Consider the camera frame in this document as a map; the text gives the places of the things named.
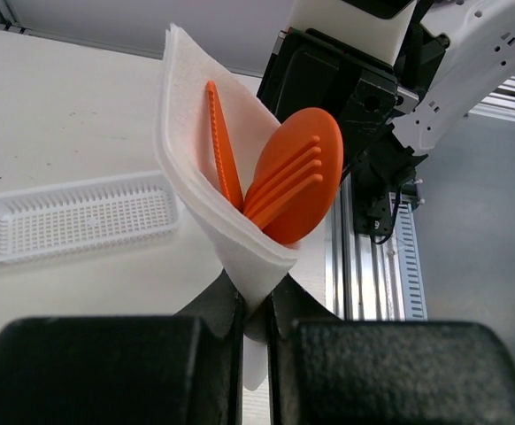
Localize small white cutlery tray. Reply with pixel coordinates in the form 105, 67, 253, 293
0, 171, 184, 263

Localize orange plastic knife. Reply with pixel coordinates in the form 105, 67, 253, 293
205, 81, 243, 212

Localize white paper napkin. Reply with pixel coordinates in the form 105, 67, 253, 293
153, 22, 301, 393

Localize white slotted cable duct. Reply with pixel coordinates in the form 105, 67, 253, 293
394, 194, 427, 321

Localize aluminium mounting rail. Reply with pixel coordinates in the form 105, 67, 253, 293
326, 177, 406, 321

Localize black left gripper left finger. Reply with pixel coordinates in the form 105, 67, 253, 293
0, 273, 244, 424

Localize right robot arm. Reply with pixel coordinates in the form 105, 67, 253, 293
257, 1, 515, 243

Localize orange plastic spoon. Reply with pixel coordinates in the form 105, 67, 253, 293
242, 107, 343, 245

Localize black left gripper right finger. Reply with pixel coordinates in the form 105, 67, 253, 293
264, 276, 515, 424

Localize orange plastic fork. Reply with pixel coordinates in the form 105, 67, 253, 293
242, 135, 323, 230

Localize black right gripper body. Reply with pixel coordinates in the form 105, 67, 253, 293
256, 0, 451, 178

